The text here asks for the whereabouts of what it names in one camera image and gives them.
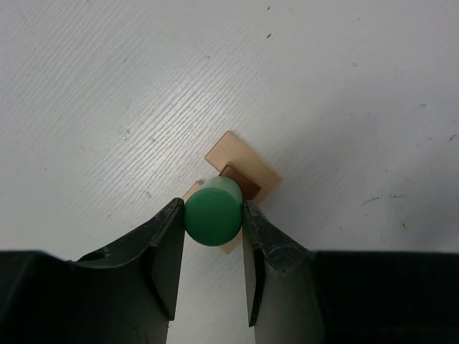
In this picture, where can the green wooden cylinder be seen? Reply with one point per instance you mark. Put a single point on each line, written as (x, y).
(213, 213)

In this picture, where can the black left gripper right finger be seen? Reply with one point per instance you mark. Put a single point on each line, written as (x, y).
(295, 295)

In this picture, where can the brown wooden block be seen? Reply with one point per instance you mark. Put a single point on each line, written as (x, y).
(248, 187)

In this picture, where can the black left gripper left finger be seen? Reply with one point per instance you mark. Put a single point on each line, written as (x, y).
(124, 292)

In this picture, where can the light wood block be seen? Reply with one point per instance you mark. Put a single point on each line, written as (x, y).
(229, 149)

